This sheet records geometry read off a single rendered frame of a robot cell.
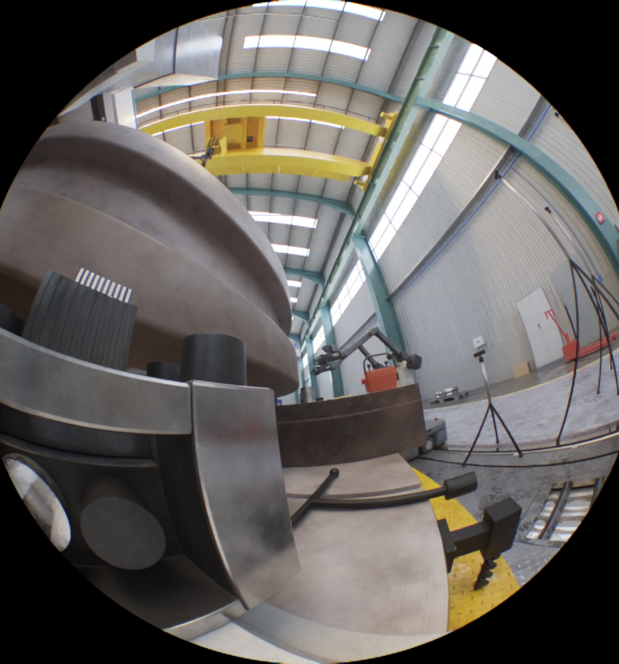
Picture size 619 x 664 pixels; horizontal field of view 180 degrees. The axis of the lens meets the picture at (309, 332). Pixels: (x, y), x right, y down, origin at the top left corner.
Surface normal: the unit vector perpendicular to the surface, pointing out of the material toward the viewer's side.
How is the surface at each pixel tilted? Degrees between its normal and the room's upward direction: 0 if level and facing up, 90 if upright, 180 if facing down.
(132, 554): 90
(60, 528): 90
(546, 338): 90
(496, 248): 90
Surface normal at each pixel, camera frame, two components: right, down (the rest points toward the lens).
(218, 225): 0.11, 0.92
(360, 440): -0.15, -0.36
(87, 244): 0.82, -0.30
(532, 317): -0.98, 0.04
